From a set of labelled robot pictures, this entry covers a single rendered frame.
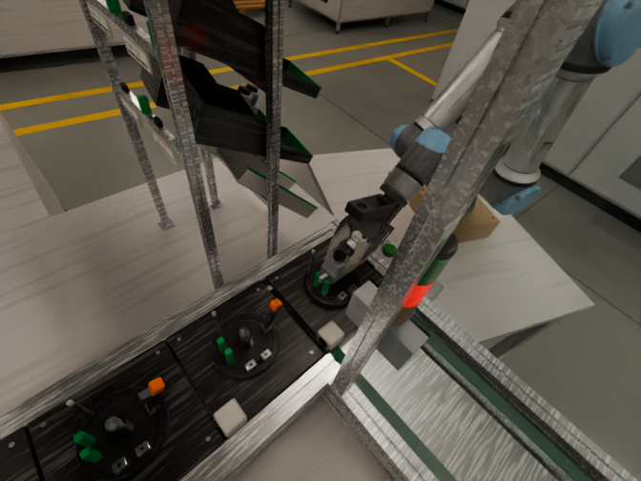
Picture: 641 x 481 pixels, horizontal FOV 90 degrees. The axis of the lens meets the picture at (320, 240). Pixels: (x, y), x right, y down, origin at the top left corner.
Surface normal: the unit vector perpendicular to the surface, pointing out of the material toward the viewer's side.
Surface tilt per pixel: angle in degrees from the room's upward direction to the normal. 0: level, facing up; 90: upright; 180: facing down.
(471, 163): 90
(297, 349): 0
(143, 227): 0
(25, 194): 0
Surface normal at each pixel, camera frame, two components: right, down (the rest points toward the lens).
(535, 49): -0.74, 0.45
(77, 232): 0.12, -0.64
